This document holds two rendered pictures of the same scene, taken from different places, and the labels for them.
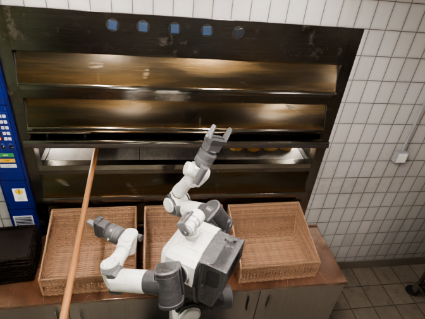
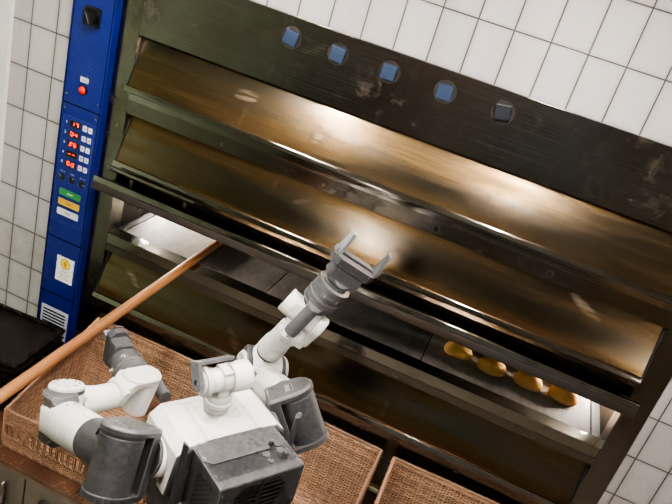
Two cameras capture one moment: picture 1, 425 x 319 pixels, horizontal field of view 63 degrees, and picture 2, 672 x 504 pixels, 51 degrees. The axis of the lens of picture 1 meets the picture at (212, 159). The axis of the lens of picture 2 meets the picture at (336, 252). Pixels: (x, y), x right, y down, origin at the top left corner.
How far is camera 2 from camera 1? 0.59 m
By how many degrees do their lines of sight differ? 23
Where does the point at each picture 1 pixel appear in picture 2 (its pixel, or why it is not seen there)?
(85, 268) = not seen: hidden behind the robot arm
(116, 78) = (269, 128)
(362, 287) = not seen: outside the picture
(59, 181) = (128, 275)
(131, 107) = (280, 188)
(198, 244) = (216, 424)
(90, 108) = (215, 165)
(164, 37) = (368, 82)
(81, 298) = (50, 479)
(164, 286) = (102, 449)
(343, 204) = not seen: outside the picture
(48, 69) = (176, 79)
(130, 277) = (71, 415)
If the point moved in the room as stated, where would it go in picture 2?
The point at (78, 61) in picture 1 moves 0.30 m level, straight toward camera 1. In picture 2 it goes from (224, 82) to (192, 101)
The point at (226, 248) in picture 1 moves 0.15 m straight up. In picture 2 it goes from (260, 457) to (277, 399)
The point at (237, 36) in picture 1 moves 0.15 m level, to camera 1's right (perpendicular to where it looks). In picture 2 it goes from (498, 118) to (549, 139)
